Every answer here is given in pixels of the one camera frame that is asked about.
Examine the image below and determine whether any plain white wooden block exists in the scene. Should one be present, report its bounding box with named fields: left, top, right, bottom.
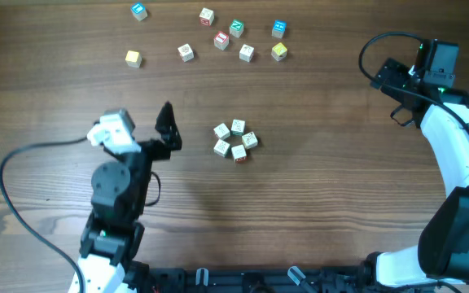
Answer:
left=213, top=123, right=230, bottom=140

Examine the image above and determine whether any block with green side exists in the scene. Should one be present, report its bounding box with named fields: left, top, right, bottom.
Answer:
left=213, top=139, right=230, bottom=157

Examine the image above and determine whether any green framed picture block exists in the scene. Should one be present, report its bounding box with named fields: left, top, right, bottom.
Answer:
left=230, top=119, right=246, bottom=136

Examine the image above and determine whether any green Z top block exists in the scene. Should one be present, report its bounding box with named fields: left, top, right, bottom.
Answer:
left=231, top=145, right=247, bottom=163

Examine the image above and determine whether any block with animal drawing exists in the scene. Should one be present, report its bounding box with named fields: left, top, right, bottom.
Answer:
left=242, top=132, right=258, bottom=149

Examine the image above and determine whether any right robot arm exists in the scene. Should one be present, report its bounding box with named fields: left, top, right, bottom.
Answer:
left=367, top=58, right=469, bottom=290

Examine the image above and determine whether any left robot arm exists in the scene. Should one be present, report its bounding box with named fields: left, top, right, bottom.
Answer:
left=69, top=103, right=182, bottom=292

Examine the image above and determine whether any yellow top block left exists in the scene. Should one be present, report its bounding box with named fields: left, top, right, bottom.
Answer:
left=125, top=50, right=142, bottom=68

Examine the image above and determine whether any yellow block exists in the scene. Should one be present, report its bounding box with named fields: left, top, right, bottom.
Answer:
left=271, top=42, right=288, bottom=62
left=125, top=50, right=142, bottom=68

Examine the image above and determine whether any red Q side block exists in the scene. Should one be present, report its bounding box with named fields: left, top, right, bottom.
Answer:
left=178, top=44, right=194, bottom=62

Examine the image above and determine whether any red I top block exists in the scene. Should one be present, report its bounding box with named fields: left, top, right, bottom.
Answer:
left=213, top=31, right=230, bottom=50

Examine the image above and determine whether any plain block number 2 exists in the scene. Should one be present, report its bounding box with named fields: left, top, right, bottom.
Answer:
left=239, top=44, right=254, bottom=63

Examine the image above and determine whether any red sided block top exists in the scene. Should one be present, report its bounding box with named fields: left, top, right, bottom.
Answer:
left=199, top=7, right=214, bottom=26

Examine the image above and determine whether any blue top block far left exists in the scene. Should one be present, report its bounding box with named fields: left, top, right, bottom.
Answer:
left=130, top=2, right=147, bottom=21

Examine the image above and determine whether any blue block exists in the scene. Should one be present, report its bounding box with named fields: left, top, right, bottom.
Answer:
left=130, top=2, right=147, bottom=21
left=271, top=20, right=287, bottom=38

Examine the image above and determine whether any green N top block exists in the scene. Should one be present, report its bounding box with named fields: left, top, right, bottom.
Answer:
left=230, top=20, right=244, bottom=38

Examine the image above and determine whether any yellow top block right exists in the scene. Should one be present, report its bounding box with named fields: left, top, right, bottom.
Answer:
left=271, top=42, right=288, bottom=62

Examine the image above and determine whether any blue top block right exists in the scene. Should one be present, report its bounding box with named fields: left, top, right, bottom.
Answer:
left=271, top=20, right=287, bottom=38

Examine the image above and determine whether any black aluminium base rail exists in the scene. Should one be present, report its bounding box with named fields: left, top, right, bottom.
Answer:
left=141, top=266, right=381, bottom=293

